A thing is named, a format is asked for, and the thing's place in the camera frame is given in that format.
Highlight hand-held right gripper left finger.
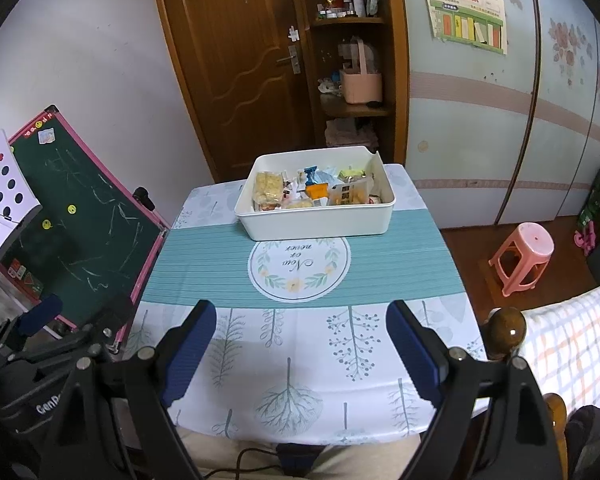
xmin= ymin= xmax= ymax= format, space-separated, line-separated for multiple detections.
xmin=40 ymin=300 xmax=218 ymax=480

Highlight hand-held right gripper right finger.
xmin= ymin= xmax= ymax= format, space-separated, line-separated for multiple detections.
xmin=386 ymin=300 xmax=566 ymax=480

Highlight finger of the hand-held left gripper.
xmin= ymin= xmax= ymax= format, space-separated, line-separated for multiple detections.
xmin=0 ymin=295 xmax=64 ymax=351
xmin=7 ymin=292 xmax=135 ymax=366

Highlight white plastic bin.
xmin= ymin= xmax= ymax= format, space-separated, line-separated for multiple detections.
xmin=234 ymin=146 xmax=397 ymax=242

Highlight yellow ball snack packet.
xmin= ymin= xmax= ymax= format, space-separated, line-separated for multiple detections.
xmin=327 ymin=177 xmax=376 ymax=207

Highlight yellow cracker packet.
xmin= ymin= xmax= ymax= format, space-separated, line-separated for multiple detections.
xmin=252 ymin=171 xmax=287 ymax=206

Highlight tree print tablecloth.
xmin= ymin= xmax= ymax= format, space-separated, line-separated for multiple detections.
xmin=122 ymin=162 xmax=488 ymax=448

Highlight brown wooden bed knob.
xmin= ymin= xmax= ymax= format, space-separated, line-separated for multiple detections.
xmin=487 ymin=306 xmax=527 ymax=361

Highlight black clip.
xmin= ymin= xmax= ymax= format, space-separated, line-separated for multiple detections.
xmin=132 ymin=187 xmax=156 ymax=211

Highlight person's beige pants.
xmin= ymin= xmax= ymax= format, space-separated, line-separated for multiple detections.
xmin=175 ymin=427 xmax=431 ymax=480

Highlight pink plastic stool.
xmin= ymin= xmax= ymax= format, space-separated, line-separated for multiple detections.
xmin=489 ymin=222 xmax=556 ymax=297

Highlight plaid blanket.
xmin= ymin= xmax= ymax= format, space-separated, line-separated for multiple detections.
xmin=522 ymin=272 xmax=600 ymax=480

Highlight dark cloth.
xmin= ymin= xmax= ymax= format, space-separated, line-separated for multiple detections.
xmin=565 ymin=405 xmax=600 ymax=480

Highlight pink toy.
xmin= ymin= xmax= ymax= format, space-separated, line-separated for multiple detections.
xmin=574 ymin=225 xmax=598 ymax=256

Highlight floral wardrobe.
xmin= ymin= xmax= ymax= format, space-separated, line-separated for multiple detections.
xmin=397 ymin=0 xmax=600 ymax=231

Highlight pink folded cloth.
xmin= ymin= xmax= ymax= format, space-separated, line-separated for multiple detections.
xmin=325 ymin=117 xmax=376 ymax=147

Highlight pink basket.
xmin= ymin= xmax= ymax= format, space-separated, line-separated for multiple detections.
xmin=341 ymin=35 xmax=383 ymax=106

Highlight brown wooden door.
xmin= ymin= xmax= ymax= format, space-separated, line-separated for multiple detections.
xmin=150 ymin=0 xmax=316 ymax=183

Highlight wooden corner shelf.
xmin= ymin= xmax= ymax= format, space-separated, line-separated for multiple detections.
xmin=285 ymin=0 xmax=411 ymax=163

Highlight group of small bottles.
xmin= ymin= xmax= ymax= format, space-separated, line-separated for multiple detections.
xmin=316 ymin=0 xmax=381 ymax=21

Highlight green chalkboard pink frame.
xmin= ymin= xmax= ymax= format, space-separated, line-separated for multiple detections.
xmin=0 ymin=106 xmax=172 ymax=356

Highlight black cable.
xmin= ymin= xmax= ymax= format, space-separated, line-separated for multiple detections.
xmin=200 ymin=447 xmax=286 ymax=480

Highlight metal door handle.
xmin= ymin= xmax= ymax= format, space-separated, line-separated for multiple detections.
xmin=276 ymin=45 xmax=301 ymax=76

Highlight wall poster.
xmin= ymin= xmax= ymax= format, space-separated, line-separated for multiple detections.
xmin=420 ymin=0 xmax=510 ymax=56

